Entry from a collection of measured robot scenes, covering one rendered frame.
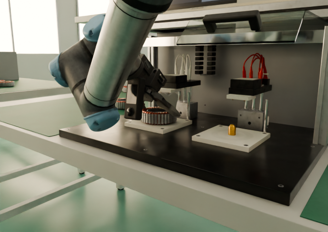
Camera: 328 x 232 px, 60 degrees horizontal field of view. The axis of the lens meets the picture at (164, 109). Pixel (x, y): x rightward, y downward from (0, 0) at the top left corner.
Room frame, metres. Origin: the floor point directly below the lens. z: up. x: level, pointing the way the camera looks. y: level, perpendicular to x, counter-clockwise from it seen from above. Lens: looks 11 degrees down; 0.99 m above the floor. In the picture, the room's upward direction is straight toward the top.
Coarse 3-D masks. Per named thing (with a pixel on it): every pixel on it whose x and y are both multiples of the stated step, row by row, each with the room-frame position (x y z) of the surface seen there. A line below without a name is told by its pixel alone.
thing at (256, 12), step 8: (208, 16) 0.58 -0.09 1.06; (216, 16) 0.57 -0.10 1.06; (224, 16) 0.56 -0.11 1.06; (232, 16) 0.55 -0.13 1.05; (240, 16) 0.54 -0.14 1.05; (248, 16) 0.53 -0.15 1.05; (256, 16) 0.52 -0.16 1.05; (208, 24) 0.58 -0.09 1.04; (256, 24) 0.53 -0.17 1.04; (208, 32) 0.60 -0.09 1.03
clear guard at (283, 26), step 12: (264, 12) 0.57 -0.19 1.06; (276, 12) 0.55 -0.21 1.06; (288, 12) 0.54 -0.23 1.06; (300, 12) 0.52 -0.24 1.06; (192, 24) 0.65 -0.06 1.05; (216, 24) 0.61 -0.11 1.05; (228, 24) 0.59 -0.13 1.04; (240, 24) 0.58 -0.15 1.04; (264, 24) 0.54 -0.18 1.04; (276, 24) 0.53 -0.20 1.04; (288, 24) 0.51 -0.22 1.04; (300, 24) 0.50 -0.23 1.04; (312, 24) 0.75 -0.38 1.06; (180, 36) 0.64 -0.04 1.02; (192, 36) 0.62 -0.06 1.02; (204, 36) 0.60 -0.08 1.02; (216, 36) 0.58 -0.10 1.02; (228, 36) 0.57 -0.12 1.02; (240, 36) 0.55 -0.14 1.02; (252, 36) 0.53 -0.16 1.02; (264, 36) 0.52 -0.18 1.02; (276, 36) 0.51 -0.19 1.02; (288, 36) 0.49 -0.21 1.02
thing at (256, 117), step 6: (240, 114) 0.82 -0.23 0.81; (246, 114) 0.81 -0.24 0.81; (252, 114) 0.80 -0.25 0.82; (258, 114) 0.79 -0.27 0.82; (264, 114) 0.79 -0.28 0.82; (240, 120) 0.82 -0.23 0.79; (246, 120) 0.81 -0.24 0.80; (252, 120) 0.80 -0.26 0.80; (258, 120) 0.79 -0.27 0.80; (240, 126) 0.82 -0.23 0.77; (246, 126) 0.81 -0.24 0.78; (252, 126) 0.80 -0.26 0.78; (258, 126) 0.79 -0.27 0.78
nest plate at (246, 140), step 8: (216, 128) 0.77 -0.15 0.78; (224, 128) 0.77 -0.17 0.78; (240, 128) 0.77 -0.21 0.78; (192, 136) 0.69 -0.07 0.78; (200, 136) 0.69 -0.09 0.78; (208, 136) 0.69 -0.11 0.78; (216, 136) 0.69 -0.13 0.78; (224, 136) 0.69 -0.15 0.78; (232, 136) 0.69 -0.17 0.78; (240, 136) 0.69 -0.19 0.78; (248, 136) 0.69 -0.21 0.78; (256, 136) 0.69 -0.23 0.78; (264, 136) 0.69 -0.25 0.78; (216, 144) 0.65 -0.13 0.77; (224, 144) 0.64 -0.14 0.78; (232, 144) 0.63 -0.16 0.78; (240, 144) 0.63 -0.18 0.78; (248, 144) 0.63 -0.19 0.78; (256, 144) 0.64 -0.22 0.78; (248, 152) 0.60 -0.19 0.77
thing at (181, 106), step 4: (180, 104) 0.95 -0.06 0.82; (184, 104) 0.94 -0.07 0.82; (192, 104) 0.94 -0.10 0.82; (196, 104) 0.96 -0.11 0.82; (176, 108) 0.96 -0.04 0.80; (180, 108) 0.95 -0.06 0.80; (184, 108) 0.94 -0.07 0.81; (192, 108) 0.94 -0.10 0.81; (196, 108) 0.96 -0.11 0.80; (180, 112) 0.95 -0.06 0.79; (184, 112) 0.94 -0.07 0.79; (192, 112) 0.94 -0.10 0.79; (196, 112) 0.96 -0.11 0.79; (180, 116) 0.95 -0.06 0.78; (184, 116) 0.94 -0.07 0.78; (192, 116) 0.94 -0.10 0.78; (196, 116) 0.96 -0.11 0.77
